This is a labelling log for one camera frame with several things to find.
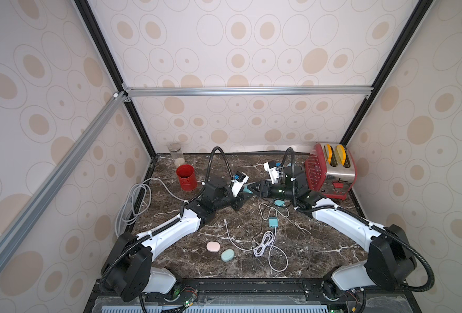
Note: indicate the teal charger with black cable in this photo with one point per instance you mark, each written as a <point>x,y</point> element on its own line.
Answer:
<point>247,190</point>

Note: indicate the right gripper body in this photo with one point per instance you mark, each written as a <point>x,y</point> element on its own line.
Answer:
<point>268,187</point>

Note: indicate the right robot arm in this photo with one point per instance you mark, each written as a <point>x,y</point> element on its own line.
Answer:
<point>392,263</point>

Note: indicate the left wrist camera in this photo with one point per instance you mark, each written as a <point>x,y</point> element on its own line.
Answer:
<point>238,181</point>

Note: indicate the diagonal aluminium rail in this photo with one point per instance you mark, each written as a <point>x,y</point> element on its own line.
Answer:
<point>20,227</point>

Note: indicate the red silver toaster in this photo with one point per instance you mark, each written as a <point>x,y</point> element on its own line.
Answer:
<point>330,170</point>

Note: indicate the clear glass jar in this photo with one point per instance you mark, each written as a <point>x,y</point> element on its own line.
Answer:
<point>175,149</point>

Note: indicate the horizontal aluminium rail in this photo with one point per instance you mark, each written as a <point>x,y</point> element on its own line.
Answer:
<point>247,91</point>

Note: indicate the pink earbud case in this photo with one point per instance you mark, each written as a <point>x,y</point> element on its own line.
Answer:
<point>213,246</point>

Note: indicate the green earbud case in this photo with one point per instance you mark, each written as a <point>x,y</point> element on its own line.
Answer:
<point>227,255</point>

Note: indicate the red metal cup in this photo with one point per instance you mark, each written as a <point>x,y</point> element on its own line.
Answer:
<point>187,177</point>

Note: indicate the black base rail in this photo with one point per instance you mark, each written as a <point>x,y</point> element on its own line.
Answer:
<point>257,295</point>

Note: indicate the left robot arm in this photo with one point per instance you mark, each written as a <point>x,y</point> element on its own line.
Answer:
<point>128,270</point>

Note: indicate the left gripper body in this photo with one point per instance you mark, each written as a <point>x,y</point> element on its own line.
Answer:
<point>227,199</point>

